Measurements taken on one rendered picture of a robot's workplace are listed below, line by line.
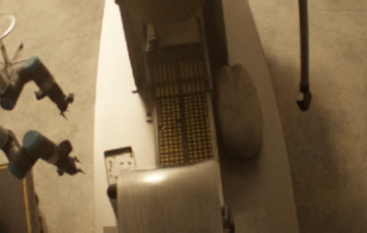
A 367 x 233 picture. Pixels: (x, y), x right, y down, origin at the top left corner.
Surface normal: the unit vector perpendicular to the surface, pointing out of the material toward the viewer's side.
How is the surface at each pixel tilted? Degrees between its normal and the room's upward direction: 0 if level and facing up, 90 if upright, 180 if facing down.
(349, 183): 0
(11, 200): 0
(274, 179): 0
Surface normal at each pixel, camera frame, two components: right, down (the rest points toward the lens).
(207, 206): -0.09, -0.47
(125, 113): -0.11, -0.67
